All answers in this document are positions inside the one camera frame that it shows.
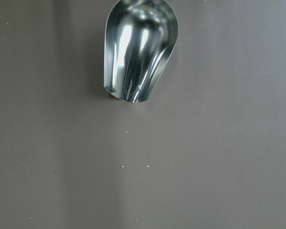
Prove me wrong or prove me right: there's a metal scoop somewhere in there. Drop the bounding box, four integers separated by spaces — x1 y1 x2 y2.
103 0 178 103

